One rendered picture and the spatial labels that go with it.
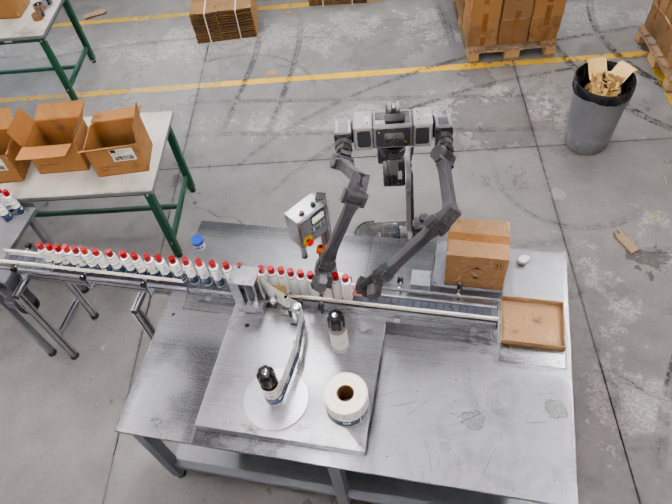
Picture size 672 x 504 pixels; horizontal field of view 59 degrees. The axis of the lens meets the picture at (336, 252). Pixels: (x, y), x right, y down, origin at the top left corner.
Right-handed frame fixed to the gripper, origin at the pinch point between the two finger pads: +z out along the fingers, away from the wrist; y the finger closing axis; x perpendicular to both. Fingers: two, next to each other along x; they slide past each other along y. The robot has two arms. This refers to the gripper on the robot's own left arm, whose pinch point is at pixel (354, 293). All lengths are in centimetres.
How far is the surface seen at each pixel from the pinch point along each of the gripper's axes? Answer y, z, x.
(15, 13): -267, 216, -271
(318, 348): 30.5, 13.3, -6.8
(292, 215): -3, -27, -53
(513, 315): -2, -42, 70
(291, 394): 56, 18, -13
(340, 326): 31.6, -14.8, -11.8
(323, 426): 69, 8, 1
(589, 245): -120, -18, 171
